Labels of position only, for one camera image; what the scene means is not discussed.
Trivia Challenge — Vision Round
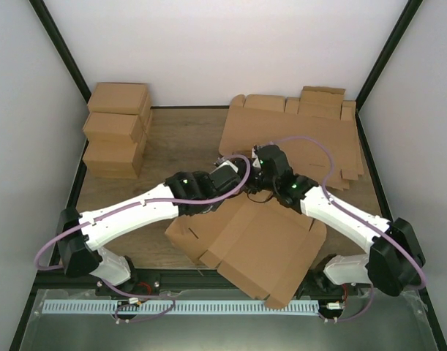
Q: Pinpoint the cardboard box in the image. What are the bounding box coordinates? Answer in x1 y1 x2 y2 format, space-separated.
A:
83 112 152 143
83 132 147 179
165 192 326 309
87 82 151 116

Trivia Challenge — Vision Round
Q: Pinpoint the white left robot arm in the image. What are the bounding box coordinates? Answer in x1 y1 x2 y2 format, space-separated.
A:
57 155 251 295

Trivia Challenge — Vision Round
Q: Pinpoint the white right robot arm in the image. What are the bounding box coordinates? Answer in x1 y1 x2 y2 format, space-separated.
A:
252 144 426 296

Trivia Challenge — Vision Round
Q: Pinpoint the stack of flat cardboard sheets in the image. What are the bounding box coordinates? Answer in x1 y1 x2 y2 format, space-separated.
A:
219 94 365 190

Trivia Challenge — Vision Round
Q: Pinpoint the upright cardboard sheet at back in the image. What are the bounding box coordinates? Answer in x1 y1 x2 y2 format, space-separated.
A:
298 86 345 120

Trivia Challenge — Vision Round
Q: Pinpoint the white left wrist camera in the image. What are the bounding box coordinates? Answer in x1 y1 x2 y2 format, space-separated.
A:
214 157 238 173

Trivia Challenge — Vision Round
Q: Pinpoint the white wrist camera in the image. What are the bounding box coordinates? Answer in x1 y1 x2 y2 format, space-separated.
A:
251 145 264 170
214 157 238 173

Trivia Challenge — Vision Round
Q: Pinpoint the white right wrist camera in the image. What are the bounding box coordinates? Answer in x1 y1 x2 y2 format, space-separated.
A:
251 145 264 170

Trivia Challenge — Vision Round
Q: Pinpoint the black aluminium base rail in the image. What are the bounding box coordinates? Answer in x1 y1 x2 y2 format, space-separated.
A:
94 268 363 293

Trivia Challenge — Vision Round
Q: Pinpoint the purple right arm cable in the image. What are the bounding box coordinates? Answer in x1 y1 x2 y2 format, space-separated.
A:
266 135 429 290

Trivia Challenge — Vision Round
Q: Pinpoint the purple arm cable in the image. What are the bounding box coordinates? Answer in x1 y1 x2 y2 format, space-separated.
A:
33 153 252 271
266 135 429 290

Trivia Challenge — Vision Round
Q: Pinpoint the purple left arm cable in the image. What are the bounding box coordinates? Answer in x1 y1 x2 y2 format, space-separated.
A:
33 153 252 271

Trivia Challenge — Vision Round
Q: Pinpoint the right black frame post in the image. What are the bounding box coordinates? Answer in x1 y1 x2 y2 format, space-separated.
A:
355 0 424 105

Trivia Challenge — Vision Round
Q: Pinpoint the black frame post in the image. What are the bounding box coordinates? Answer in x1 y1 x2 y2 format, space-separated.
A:
355 0 424 105
29 0 91 103

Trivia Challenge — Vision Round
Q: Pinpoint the light blue slotted cable duct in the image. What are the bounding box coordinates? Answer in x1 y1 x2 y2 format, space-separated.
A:
42 299 319 316

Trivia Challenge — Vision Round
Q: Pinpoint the left black frame post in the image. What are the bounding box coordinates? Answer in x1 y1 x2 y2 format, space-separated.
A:
29 0 91 103

